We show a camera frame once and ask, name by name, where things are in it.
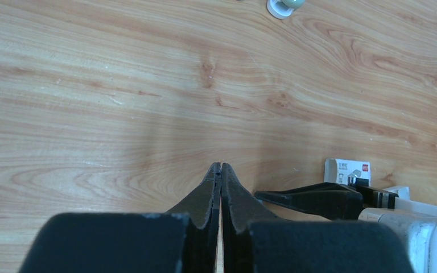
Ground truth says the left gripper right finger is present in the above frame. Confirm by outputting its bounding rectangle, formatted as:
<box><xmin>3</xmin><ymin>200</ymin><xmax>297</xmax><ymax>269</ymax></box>
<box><xmin>221</xmin><ymin>163</ymin><xmax>413</xmax><ymax>272</ymax></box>

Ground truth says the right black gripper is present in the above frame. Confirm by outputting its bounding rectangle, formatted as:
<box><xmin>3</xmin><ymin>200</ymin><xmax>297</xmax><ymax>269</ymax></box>
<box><xmin>254</xmin><ymin>177</ymin><xmax>399</xmax><ymax>221</ymax></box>

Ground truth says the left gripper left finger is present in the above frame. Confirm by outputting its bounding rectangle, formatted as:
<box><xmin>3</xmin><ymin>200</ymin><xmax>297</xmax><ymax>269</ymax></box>
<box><xmin>20</xmin><ymin>163</ymin><xmax>221</xmax><ymax>272</ymax></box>

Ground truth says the small staple box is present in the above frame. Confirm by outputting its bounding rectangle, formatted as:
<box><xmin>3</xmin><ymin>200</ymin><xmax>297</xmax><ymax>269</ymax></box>
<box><xmin>324</xmin><ymin>158</ymin><xmax>372</xmax><ymax>187</ymax></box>

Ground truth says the grey green stapler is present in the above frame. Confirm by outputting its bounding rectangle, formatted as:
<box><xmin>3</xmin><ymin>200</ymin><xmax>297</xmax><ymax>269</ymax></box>
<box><xmin>266</xmin><ymin>0</ymin><xmax>305</xmax><ymax>19</ymax></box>

